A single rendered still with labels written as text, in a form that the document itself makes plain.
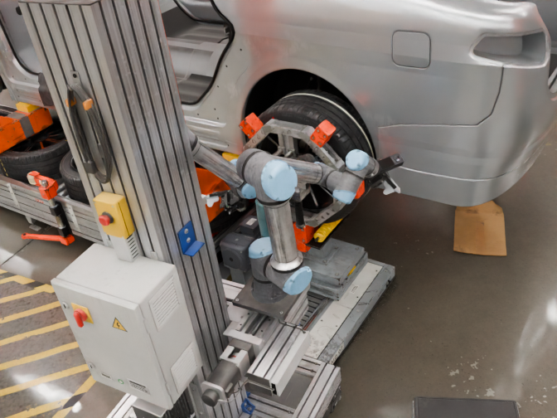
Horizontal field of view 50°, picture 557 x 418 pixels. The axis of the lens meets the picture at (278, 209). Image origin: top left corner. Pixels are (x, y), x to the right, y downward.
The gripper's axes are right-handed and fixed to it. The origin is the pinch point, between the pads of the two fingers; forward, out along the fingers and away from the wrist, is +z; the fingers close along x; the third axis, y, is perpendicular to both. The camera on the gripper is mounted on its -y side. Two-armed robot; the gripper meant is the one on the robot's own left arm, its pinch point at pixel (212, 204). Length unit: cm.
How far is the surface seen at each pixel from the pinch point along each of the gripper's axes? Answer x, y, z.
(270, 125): 7.7, -29.5, -34.4
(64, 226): 5, -52, 153
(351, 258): 92, 8, -10
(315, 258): 80, 6, 5
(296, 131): 12, -22, -45
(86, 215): 5, -49, 125
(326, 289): 82, 25, 3
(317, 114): 18, -29, -54
